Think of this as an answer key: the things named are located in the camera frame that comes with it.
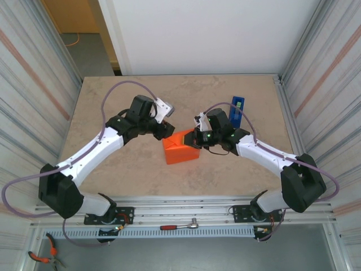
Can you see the orange wrapping paper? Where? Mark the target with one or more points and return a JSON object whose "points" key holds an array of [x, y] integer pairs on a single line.
{"points": [[180, 155]]}

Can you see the blue tape dispenser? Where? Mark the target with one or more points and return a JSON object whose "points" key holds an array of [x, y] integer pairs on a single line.
{"points": [[238, 118]]}

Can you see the yellow power connector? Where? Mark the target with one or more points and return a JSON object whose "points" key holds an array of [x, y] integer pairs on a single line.
{"points": [[265, 230], [122, 227]]}

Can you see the short aluminium table rail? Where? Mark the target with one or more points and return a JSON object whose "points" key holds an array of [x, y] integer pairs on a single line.
{"points": [[286, 113]]}

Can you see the white door frame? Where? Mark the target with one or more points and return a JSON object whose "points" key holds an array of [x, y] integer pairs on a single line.
{"points": [[117, 42]]}

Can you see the long aluminium table rail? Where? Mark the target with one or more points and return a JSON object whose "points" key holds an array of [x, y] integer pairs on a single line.
{"points": [[183, 210]]}

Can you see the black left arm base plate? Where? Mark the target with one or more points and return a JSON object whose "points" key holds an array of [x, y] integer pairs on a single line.
{"points": [[128, 211]]}

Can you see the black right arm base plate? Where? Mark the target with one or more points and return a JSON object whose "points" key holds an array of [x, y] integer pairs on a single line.
{"points": [[239, 214]]}

